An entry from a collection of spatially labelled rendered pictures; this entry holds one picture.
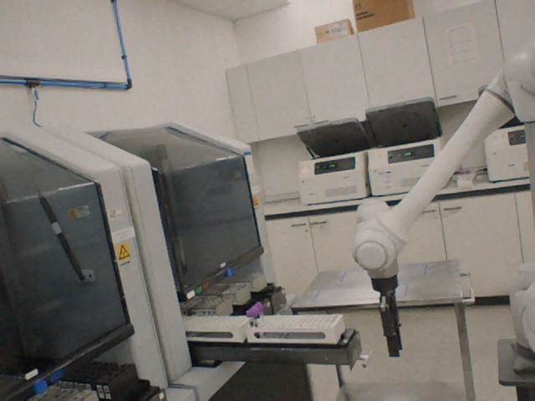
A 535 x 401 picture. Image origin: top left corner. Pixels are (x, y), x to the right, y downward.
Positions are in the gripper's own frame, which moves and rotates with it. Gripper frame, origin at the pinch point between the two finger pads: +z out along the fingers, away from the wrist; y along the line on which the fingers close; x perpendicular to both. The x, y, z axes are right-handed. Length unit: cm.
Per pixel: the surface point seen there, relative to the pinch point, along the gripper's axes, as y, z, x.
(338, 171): -230, -35, -79
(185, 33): -204, -167, -176
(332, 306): -25.7, -2.1, -26.6
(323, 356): 6.8, 1.1, -19.5
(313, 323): 1.1, -6.7, -23.5
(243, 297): -30, -5, -65
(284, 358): 6.8, 2.1, -32.4
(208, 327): 4, -7, -59
